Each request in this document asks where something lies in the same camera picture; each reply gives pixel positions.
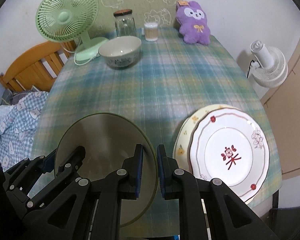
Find cotton swab container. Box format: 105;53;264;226
144;22;158;42

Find blue checkered blanket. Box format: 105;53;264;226
0;92;49;171

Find green patterned wall mat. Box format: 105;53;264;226
89;0;181;37

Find glass jar red lid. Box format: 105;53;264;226
113;9;136;37

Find grey ceramic bowl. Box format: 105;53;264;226
98;36;142;68
55;113;158;227

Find plaid green tablecloth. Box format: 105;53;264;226
32;28;282;208

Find beige wooden door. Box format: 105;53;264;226
261;40;300;180

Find white plate red pattern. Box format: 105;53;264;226
187;108;270;203

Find cream plate yellow flowers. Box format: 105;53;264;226
173;104;236;173

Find green desk fan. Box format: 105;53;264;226
36;0;108;66

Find white clip fan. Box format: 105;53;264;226
247;40;288;88

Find purple plush bunny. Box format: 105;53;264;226
175;1;211;46

